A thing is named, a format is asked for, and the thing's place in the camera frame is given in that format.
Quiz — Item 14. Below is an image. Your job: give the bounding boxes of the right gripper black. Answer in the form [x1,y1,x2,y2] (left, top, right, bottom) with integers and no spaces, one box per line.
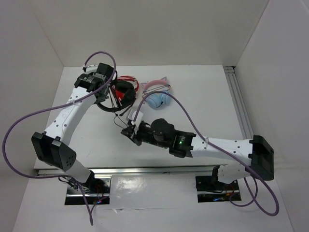
[121,122,169,149]

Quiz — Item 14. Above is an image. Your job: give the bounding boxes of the black headset with cable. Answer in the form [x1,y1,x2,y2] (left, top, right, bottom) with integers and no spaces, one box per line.
[96,81,137,131]

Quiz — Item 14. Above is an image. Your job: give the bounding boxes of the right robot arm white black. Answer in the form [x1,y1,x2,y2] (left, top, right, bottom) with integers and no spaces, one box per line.
[121,118,274,189]

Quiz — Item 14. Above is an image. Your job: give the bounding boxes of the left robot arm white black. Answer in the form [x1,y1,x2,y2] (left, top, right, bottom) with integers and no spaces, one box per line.
[31,63,115,193]

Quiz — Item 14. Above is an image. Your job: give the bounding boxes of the red headphones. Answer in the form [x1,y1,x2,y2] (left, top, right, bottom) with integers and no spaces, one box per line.
[115,75,139,100]

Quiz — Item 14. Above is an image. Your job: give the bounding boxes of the blue pink cat-ear headphones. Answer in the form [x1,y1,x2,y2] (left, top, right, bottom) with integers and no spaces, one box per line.
[141,77,171,109]

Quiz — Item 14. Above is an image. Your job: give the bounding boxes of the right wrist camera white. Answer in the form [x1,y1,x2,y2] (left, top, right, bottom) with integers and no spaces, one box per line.
[127,109,143,134]

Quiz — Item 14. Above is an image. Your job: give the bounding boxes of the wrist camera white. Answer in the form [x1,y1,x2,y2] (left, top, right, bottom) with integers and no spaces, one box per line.
[127,109,143,134]
[82,64,98,72]

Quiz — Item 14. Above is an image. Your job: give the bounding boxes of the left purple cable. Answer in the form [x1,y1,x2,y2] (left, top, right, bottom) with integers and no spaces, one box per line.
[2,51,117,226]

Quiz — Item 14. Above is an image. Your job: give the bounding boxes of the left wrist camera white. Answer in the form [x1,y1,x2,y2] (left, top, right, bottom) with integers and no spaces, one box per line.
[82,64,98,72]

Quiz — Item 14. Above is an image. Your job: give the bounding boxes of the aluminium rail front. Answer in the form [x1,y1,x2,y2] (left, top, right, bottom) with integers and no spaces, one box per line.
[36,163,266,194]

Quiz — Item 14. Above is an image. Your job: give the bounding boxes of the aluminium rail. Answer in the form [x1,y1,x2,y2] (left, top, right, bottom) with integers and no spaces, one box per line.
[223,66,254,139]
[36,163,266,194]

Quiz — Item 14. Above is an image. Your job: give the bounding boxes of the aluminium rail right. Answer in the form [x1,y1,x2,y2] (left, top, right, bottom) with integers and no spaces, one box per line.
[223,66,254,139]

